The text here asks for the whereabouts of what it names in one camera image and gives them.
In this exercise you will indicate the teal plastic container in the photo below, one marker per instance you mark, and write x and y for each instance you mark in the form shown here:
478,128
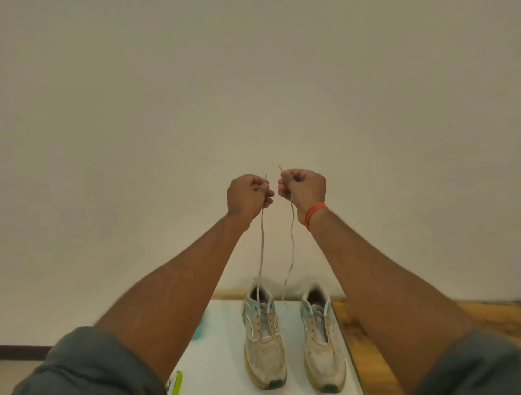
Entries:
198,329

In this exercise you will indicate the orange thread wristband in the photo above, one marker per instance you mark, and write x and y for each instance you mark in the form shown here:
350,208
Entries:
314,212

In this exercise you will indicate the person's right hand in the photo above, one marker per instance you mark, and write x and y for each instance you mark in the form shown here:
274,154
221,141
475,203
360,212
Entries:
305,193

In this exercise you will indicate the white lace of sneaker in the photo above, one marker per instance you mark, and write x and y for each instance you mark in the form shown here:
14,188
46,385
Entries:
262,244

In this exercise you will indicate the person's right forearm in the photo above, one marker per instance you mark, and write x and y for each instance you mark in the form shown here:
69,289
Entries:
386,293

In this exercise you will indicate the green utility cutter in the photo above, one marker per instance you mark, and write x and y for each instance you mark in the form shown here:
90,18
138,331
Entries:
177,384

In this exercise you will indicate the person's left forearm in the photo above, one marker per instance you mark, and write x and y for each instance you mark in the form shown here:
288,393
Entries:
175,285

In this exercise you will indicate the person's left hand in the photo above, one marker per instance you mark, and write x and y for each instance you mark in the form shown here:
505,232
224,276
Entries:
244,199

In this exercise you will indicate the worn white sneaker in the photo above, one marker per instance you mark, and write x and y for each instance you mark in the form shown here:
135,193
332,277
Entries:
323,362
264,358

